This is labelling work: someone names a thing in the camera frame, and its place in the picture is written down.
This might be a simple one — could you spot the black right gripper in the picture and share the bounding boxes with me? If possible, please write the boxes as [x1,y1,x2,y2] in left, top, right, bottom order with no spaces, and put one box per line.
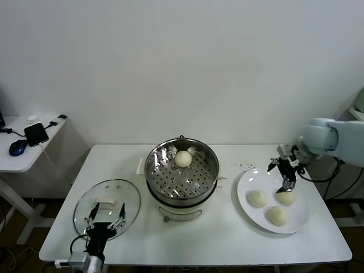
[266,156,298,195]

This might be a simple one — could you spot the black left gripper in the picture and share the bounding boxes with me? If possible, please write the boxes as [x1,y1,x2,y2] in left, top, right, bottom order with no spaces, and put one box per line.
[84,202,127,257]

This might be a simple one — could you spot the white steamed baozi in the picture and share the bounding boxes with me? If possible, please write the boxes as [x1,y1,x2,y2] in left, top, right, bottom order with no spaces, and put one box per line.
[246,189,268,208]
[174,150,192,168]
[275,191,297,207]
[266,206,290,228]

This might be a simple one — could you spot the round glass pot lid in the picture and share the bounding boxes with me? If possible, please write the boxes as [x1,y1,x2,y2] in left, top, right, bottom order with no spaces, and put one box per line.
[73,178,142,242]

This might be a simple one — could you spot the stainless steel steamer basket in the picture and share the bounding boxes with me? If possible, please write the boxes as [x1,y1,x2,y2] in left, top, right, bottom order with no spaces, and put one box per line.
[137,138,230,207]

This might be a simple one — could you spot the white round plate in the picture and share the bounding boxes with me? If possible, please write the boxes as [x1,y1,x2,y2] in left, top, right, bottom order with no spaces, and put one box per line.
[237,168,311,234]

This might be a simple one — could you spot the white shelf board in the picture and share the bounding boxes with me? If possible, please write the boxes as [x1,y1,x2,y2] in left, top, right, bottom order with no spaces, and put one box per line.
[348,107,364,122]

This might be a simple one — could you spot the white side table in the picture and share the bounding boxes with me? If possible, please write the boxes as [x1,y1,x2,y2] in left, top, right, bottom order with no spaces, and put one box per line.
[0,114,68,245]

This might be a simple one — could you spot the black smartphone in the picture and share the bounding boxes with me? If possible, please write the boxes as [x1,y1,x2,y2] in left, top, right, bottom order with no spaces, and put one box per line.
[23,122,49,148]

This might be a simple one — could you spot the black white usb adapter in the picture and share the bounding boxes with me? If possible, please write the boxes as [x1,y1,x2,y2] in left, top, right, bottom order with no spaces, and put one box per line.
[44,114,68,129]

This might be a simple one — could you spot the pale green container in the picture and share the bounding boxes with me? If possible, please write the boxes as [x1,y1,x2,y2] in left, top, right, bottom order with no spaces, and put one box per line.
[355,86,364,112]

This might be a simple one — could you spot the blue computer mouse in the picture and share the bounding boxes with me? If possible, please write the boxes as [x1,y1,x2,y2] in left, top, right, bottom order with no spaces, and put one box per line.
[8,139,28,156]

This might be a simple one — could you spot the dark laptop screen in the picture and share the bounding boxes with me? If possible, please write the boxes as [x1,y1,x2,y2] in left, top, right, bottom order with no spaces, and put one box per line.
[0,85,6,129]

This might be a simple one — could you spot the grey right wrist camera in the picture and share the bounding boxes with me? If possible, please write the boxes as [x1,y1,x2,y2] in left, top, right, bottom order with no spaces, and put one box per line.
[277,144,301,168]

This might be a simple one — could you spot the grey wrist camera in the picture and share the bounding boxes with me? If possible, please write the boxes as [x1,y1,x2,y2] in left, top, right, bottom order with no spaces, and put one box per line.
[55,251,92,270]
[277,144,301,168]

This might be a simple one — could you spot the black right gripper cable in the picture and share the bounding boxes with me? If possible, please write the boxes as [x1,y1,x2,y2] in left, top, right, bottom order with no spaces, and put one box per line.
[295,158,346,183]

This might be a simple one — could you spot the black power adapter cable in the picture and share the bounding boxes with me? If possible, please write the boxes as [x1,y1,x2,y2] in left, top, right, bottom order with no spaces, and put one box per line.
[324,166,364,201]

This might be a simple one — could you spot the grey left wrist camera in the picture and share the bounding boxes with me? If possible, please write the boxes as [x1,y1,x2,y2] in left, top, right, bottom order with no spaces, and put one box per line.
[55,251,92,270]

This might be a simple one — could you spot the white charging cable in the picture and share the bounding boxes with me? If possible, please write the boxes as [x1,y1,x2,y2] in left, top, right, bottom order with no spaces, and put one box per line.
[38,142,61,176]

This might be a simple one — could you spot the pale floor cable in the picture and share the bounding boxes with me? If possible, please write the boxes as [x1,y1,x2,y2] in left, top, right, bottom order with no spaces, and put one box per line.
[8,246,39,271]

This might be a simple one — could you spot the black usb cable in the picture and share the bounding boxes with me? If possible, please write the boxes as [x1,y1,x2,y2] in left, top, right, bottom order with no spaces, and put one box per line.
[0,127,26,138]

